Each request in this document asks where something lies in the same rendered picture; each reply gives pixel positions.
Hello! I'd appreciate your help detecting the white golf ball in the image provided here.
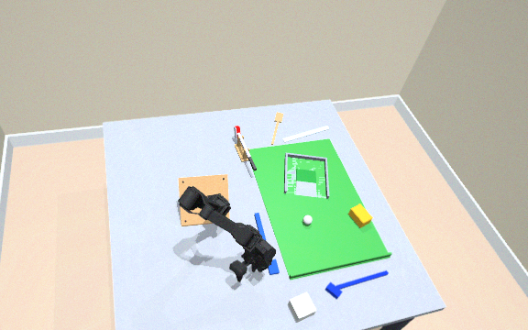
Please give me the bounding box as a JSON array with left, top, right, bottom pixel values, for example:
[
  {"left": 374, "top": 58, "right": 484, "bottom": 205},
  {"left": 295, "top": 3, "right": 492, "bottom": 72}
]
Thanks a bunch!
[{"left": 303, "top": 215, "right": 313, "bottom": 225}]

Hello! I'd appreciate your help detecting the white cube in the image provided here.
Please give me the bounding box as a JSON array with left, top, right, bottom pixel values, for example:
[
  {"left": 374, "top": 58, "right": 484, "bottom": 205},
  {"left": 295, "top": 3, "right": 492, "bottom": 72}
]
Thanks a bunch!
[{"left": 288, "top": 292, "right": 317, "bottom": 323}]

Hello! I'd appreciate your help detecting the white flat bar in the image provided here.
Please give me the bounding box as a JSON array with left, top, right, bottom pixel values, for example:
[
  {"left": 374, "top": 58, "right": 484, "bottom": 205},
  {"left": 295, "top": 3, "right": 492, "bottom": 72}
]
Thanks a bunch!
[{"left": 282, "top": 126, "right": 330, "bottom": 143}]

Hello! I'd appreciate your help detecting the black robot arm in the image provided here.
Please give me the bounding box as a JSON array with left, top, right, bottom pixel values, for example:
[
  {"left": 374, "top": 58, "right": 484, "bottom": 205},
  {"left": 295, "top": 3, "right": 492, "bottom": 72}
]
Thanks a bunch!
[{"left": 178, "top": 186, "right": 276, "bottom": 272}]

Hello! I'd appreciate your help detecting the blue golf putter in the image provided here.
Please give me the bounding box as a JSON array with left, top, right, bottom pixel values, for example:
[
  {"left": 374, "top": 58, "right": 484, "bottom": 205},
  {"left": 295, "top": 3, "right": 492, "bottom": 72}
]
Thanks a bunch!
[{"left": 325, "top": 271, "right": 389, "bottom": 299}]

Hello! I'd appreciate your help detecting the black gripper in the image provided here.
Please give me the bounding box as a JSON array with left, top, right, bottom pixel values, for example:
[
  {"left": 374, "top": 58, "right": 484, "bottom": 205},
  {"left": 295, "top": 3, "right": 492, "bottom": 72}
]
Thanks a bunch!
[{"left": 229, "top": 247, "right": 258, "bottom": 282}]

